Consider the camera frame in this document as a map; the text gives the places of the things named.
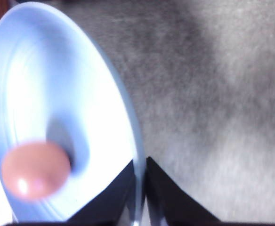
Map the blue plate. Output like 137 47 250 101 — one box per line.
0 2 146 222

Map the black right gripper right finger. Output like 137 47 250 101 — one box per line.
145 157 242 226

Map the brown egg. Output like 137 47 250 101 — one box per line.
1 141 71 199

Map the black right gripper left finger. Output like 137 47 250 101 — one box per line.
66 160 136 226

